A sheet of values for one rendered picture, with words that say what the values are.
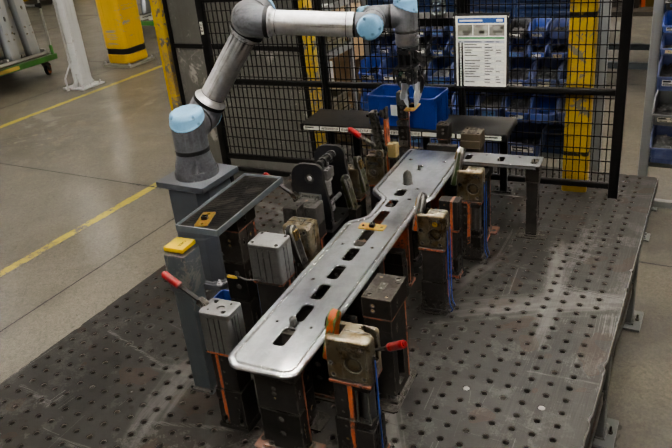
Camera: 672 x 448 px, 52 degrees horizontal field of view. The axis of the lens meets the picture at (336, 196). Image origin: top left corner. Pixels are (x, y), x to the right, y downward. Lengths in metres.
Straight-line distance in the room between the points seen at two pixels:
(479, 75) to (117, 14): 7.29
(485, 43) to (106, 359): 1.83
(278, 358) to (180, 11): 3.62
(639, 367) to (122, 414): 2.13
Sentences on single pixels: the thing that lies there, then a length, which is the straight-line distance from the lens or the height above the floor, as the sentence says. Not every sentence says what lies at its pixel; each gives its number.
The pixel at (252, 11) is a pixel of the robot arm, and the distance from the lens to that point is 2.18.
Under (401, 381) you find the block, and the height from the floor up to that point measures 0.74.
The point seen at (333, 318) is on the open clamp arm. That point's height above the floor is 1.10.
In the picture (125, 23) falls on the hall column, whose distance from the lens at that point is 9.73.
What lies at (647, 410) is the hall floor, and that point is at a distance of 3.04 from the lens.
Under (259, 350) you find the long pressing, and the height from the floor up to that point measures 1.00.
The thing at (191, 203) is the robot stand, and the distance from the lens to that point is 2.37.
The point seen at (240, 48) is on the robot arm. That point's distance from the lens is 2.34.
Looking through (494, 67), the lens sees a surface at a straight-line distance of 2.89.
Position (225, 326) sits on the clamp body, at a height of 1.03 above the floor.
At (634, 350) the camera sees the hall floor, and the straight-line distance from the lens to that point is 3.33.
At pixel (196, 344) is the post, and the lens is 1.95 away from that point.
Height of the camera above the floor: 1.96
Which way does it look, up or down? 24 degrees down
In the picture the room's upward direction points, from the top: 6 degrees counter-clockwise
